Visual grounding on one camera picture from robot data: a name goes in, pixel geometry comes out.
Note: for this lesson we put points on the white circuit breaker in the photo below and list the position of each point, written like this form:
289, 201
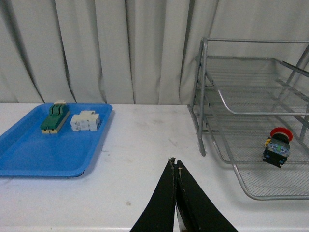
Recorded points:
85, 120

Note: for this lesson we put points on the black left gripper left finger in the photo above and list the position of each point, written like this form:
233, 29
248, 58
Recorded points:
158, 215

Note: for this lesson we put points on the silver mesh tray rack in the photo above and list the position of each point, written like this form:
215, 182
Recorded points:
243, 89

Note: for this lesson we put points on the red emergency push button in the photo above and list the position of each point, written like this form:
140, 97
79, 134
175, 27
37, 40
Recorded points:
277, 146

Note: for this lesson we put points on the green knife switch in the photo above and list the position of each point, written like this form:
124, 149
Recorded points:
58, 114

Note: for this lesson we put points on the blue plastic tray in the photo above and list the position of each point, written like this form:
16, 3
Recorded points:
26, 151

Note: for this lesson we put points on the white curtain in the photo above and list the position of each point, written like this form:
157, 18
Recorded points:
125, 51

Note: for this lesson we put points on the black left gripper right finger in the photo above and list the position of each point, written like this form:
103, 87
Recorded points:
195, 211

